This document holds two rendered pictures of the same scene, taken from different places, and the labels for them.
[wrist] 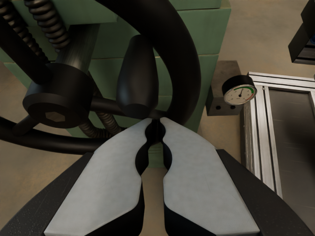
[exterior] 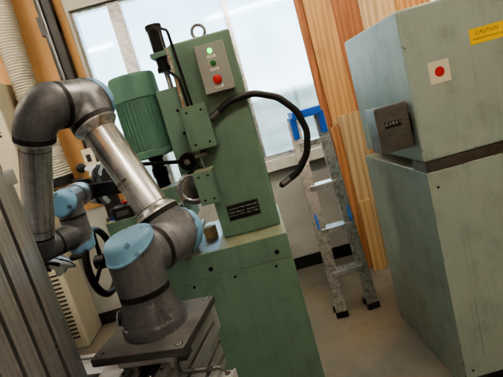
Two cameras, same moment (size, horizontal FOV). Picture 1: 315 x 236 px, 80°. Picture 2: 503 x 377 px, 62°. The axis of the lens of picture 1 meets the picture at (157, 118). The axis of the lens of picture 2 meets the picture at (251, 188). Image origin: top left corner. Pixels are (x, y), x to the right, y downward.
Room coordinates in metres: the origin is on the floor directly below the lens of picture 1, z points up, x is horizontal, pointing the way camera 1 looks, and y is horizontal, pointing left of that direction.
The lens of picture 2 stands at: (0.76, -1.56, 1.24)
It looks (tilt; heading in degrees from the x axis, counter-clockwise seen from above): 11 degrees down; 89
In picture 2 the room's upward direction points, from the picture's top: 16 degrees counter-clockwise
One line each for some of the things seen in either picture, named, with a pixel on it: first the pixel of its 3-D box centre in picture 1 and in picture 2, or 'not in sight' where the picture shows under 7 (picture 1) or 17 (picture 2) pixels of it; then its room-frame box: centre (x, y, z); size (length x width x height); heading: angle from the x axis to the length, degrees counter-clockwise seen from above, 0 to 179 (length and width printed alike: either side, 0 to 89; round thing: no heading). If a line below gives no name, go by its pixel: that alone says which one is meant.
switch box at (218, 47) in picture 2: not in sight; (215, 68); (0.78, -0.09, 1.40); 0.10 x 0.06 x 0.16; 176
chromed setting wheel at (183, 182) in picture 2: not in sight; (194, 188); (0.59, -0.06, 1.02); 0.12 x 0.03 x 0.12; 176
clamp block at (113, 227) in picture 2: not in sight; (130, 225); (0.28, 0.12, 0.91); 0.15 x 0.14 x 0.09; 86
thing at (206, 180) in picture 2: not in sight; (207, 185); (0.65, -0.09, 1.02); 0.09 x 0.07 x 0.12; 86
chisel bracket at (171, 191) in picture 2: not in sight; (173, 196); (0.49, 0.07, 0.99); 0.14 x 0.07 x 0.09; 176
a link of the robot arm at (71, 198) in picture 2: not in sight; (67, 201); (0.26, -0.33, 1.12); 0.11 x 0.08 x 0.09; 86
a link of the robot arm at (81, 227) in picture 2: not in sight; (73, 235); (0.25, -0.34, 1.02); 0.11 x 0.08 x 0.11; 56
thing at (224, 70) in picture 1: (222, 88); not in sight; (0.31, -0.18, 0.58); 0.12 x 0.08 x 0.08; 176
